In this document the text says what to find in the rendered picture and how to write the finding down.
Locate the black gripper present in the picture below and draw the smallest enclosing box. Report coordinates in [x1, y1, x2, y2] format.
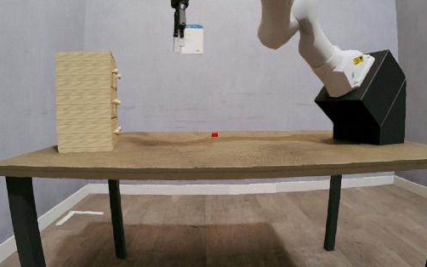
[171, 0, 189, 53]

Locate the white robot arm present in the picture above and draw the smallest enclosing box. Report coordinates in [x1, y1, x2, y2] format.
[258, 0, 374, 98]

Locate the light wood chest of drawers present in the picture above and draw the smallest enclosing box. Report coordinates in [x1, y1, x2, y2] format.
[55, 50, 117, 153]

